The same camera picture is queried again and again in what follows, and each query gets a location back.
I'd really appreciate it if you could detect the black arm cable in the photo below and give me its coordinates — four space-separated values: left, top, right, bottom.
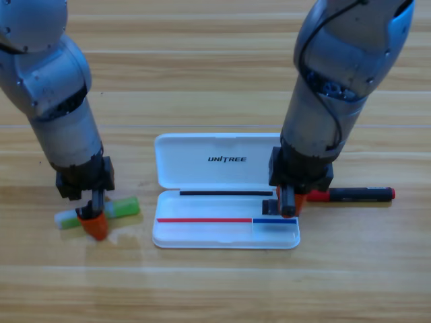
298 0 368 151

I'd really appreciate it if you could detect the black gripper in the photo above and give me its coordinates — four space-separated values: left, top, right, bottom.
268 137 334 219
55 156 115 242

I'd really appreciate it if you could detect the white Unitree pencil case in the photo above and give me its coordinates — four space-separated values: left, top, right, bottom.
152 133 301 250

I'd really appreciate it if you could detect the green highlighter pen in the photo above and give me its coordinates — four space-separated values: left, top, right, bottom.
54 196 140 231

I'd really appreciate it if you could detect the red and black marker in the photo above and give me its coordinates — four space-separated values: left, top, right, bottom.
306 186 397 203

